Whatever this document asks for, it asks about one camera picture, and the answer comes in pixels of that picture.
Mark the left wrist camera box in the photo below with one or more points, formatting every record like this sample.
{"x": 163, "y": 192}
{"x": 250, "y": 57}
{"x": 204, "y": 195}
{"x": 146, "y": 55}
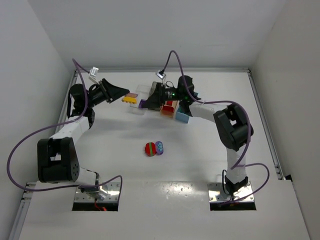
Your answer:
{"x": 93, "y": 75}

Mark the metal base plate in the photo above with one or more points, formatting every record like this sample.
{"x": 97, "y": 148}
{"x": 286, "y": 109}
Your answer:
{"x": 217, "y": 195}
{"x": 108, "y": 193}

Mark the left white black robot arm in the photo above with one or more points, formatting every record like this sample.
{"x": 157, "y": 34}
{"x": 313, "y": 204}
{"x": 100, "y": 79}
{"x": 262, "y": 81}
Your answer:
{"x": 57, "y": 160}

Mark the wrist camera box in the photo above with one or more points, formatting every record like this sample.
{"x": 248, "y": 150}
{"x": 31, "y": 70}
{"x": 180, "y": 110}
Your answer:
{"x": 161, "y": 74}
{"x": 93, "y": 75}

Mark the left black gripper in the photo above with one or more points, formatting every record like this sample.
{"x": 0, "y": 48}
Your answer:
{"x": 107, "y": 90}

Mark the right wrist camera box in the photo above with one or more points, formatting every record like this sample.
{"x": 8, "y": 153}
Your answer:
{"x": 161, "y": 74}

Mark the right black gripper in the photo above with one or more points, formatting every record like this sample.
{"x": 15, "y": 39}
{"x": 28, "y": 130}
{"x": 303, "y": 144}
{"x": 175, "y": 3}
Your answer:
{"x": 159, "y": 94}

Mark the red sloped lego brick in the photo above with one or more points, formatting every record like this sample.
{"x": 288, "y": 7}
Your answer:
{"x": 168, "y": 109}

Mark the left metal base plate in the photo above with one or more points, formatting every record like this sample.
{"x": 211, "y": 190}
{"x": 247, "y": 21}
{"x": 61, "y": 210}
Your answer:
{"x": 108, "y": 193}

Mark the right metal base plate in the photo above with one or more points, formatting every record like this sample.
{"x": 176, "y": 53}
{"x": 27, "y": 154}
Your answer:
{"x": 217, "y": 195}

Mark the purple striped oval lego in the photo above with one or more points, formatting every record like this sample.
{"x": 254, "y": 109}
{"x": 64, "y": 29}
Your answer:
{"x": 131, "y": 95}

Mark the orange translucent plastic container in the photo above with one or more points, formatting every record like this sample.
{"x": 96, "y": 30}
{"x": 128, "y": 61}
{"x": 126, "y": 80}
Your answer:
{"x": 168, "y": 115}

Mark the blue plastic container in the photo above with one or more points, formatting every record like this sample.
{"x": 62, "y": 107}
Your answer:
{"x": 182, "y": 115}

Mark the yellow curved lego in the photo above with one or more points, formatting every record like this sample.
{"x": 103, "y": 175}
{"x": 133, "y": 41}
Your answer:
{"x": 130, "y": 100}

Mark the red base lego brick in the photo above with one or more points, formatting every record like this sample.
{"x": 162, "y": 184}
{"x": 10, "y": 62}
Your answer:
{"x": 171, "y": 103}

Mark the smoky grey plastic container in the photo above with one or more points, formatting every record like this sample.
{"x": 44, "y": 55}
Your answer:
{"x": 154, "y": 88}

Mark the clear plastic container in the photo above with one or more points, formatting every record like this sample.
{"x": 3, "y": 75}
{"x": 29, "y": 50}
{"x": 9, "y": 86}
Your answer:
{"x": 142, "y": 92}

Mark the red round striped lego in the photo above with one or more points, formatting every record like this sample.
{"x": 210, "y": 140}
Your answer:
{"x": 150, "y": 149}

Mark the purple flower print lego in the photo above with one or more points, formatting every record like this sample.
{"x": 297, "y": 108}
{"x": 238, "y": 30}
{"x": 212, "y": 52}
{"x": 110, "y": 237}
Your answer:
{"x": 159, "y": 147}

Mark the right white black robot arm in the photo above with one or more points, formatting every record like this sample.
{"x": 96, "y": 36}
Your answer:
{"x": 230, "y": 120}

